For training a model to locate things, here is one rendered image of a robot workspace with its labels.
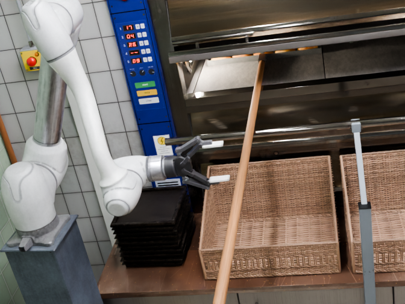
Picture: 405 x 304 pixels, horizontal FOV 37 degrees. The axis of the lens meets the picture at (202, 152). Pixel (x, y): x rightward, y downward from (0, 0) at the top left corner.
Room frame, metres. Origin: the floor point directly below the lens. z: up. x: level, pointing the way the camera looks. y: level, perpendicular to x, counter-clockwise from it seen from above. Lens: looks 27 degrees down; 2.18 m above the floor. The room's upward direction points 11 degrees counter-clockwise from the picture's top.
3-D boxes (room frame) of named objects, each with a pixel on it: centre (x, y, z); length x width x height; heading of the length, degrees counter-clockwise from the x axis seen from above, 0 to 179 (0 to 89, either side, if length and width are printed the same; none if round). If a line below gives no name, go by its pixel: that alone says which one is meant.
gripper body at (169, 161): (1.85, 0.09, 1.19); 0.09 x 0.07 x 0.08; 78
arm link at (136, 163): (1.87, 0.27, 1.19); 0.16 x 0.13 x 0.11; 78
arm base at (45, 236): (1.89, 0.65, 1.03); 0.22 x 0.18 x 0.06; 163
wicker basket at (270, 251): (2.14, -0.23, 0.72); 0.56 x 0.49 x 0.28; 77
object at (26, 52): (2.56, 0.63, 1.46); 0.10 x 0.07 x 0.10; 77
